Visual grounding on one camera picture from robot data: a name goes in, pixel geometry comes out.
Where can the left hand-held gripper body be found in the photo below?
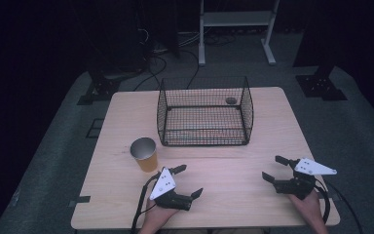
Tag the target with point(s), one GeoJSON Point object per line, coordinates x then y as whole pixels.
{"type": "Point", "coordinates": [163, 185]}

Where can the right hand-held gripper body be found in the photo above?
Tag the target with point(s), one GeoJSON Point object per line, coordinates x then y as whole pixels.
{"type": "Point", "coordinates": [300, 185]}

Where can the person's right hand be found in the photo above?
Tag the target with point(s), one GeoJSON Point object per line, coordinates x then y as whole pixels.
{"type": "Point", "coordinates": [310, 208]}

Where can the person's left hand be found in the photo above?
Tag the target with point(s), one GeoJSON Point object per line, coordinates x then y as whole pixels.
{"type": "Point", "coordinates": [157, 215]}

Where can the orange paper cup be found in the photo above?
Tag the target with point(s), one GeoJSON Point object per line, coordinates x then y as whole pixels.
{"type": "Point", "coordinates": [148, 162]}

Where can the small dark round object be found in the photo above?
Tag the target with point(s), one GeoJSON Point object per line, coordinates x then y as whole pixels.
{"type": "Point", "coordinates": [231, 100]}

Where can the black stand base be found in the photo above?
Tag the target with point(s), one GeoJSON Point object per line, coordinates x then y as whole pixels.
{"type": "Point", "coordinates": [319, 86]}
{"type": "Point", "coordinates": [102, 89]}

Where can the white metal stand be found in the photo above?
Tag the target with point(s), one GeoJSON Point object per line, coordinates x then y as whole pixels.
{"type": "Point", "coordinates": [237, 19]}

